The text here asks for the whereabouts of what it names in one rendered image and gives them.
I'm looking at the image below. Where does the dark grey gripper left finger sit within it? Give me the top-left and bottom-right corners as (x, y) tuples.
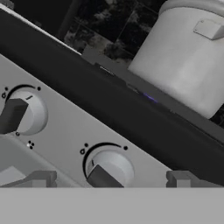
(0, 170), (58, 188)

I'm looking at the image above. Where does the black and grey stove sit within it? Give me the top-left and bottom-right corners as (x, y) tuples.
(0, 7), (224, 188)

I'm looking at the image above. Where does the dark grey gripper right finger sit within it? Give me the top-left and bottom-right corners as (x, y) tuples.
(165, 170), (224, 188)

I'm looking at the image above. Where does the white pot with lid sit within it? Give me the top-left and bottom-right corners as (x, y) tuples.
(128, 0), (224, 120)

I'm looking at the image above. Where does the white stove knob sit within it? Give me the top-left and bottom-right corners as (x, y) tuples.
(86, 150), (136, 188)
(0, 87), (49, 137)

